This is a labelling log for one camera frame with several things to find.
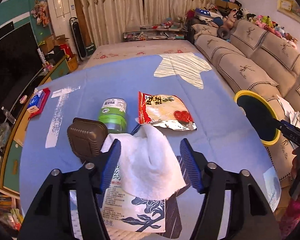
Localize brown plastic food container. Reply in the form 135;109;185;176
67;118;108;163

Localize green labelled plastic bottle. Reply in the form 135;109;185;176
98;98;127;133

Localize white tissue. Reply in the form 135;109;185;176
102;124;186;200

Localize red white snack bag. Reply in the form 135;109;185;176
138;92;197;131

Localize white blue printed package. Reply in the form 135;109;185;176
101;166;166;233

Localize yellow rimmed green trash bin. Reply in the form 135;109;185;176
234;90;280;147

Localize white papers on sofa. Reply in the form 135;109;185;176
276;95;300;129

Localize blue star tablecloth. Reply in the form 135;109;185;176
20;55;281;211

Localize beige cushioned sofa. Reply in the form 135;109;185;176
191;18;300;181

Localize red cloth pad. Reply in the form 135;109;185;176
28;88;50;120

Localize blue tissue pack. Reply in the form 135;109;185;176
27;90;45;114

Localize clear water bottle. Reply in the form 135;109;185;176
1;107;16;124

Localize glass bowl with plants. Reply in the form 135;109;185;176
0;122;11;150

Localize low cluttered glass table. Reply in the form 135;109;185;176
122;26;187;42

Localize black flat television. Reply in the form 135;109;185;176
0;23;42;124

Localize framed flower painting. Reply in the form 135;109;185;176
277;0;300;23

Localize black tower fan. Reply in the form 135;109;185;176
69;17;87;61

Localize pile of plush toys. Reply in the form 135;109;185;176
185;0;298;49

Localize beige patterned curtains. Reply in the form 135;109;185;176
79;0;212;46

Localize white standing air conditioner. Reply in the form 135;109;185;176
47;0;77;53

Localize colourful hanging wall ornament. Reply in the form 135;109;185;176
31;0;50;28

